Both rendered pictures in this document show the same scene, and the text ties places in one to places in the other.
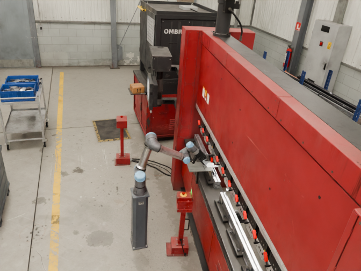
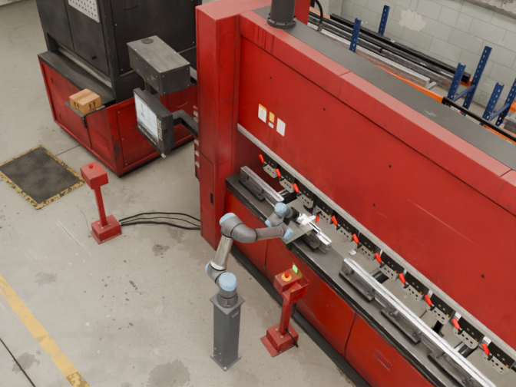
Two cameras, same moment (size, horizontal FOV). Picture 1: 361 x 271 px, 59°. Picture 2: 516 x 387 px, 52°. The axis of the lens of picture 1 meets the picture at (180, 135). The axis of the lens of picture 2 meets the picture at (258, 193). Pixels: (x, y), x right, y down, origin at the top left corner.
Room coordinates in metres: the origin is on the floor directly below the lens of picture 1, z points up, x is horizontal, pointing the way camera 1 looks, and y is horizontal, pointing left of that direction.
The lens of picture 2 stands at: (0.73, 1.30, 3.83)
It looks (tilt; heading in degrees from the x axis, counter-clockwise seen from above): 43 degrees down; 331
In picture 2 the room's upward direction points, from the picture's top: 4 degrees clockwise
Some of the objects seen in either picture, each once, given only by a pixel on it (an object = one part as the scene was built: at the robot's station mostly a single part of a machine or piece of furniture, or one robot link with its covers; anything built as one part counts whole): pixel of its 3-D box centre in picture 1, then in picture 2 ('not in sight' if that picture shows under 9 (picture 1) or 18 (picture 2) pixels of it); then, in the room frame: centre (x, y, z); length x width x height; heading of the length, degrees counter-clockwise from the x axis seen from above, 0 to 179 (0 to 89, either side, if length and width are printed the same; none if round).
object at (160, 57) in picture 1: (158, 82); (161, 102); (4.13, 0.35, 1.53); 0.51 x 0.25 x 0.85; 11
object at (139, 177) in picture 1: (139, 178); (227, 283); (2.74, 0.39, 0.94); 0.13 x 0.12 x 0.14; 11
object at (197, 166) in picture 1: (199, 166); (292, 228); (2.98, -0.24, 1.00); 0.26 x 0.18 x 0.01; 102
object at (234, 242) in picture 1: (234, 242); (400, 325); (2.01, -0.54, 0.89); 0.30 x 0.05 x 0.03; 12
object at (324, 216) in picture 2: (219, 154); (327, 209); (2.84, -0.42, 1.26); 0.15 x 0.09 x 0.17; 12
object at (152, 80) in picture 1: (152, 91); (155, 120); (4.07, 0.43, 1.42); 0.45 x 0.12 x 0.36; 11
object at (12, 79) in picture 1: (22, 83); not in sight; (5.19, 2.79, 0.92); 0.50 x 0.36 x 0.18; 109
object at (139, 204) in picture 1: (139, 219); (226, 330); (2.73, 0.38, 0.39); 0.18 x 0.18 x 0.77; 19
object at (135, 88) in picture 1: (136, 87); (83, 100); (5.13, 0.81, 1.04); 0.30 x 0.26 x 0.12; 19
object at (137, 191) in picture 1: (139, 187); (227, 295); (2.73, 0.38, 0.82); 0.15 x 0.15 x 0.10
